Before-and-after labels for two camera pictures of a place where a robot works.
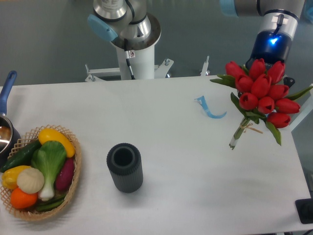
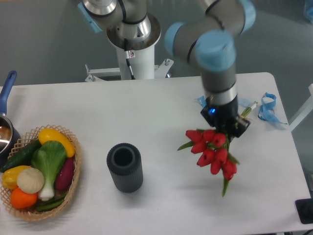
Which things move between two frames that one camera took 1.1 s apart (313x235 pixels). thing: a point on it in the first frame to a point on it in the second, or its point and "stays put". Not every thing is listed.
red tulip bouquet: [261, 95] to [212, 150]
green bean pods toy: [52, 204] stays put
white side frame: [307, 108] stays put
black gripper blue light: [272, 46] to [225, 119]
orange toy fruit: [21, 199] stays put
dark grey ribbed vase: [124, 161] stays put
